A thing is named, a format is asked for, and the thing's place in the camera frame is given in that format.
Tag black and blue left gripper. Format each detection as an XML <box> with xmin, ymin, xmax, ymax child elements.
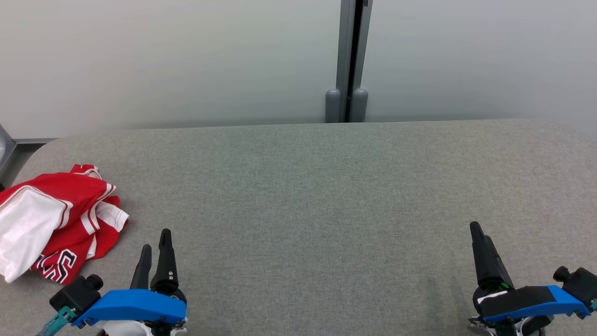
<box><xmin>72</xmin><ymin>229</ymin><xmax>188</xmax><ymax>336</ymax></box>

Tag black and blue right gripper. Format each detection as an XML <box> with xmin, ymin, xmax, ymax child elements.
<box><xmin>469</xmin><ymin>221</ymin><xmax>591</xmax><ymax>336</ymax></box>

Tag red shirt white sleeves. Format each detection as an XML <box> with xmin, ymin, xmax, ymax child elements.
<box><xmin>28</xmin><ymin>163</ymin><xmax>130</xmax><ymax>285</ymax></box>

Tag red Bulls jersey white sleeves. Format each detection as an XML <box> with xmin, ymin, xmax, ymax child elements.
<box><xmin>0</xmin><ymin>173</ymin><xmax>117</xmax><ymax>284</ymax></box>

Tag left camera cable teal plug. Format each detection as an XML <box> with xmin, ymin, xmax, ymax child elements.
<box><xmin>36</xmin><ymin>306</ymin><xmax>77</xmax><ymax>336</ymax></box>

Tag grey metal frame leg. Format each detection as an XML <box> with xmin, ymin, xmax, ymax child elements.
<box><xmin>0</xmin><ymin>125</ymin><xmax>17</xmax><ymax>187</ymax></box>

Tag grey cylinder post bumper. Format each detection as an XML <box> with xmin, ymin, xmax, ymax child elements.
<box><xmin>325</xmin><ymin>89</ymin><xmax>342</xmax><ymax>123</ymax></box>
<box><xmin>351</xmin><ymin>89</ymin><xmax>369</xmax><ymax>123</ymax></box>

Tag grey partition post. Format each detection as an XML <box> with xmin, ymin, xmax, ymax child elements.
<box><xmin>336</xmin><ymin>0</ymin><xmax>374</xmax><ymax>123</ymax></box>

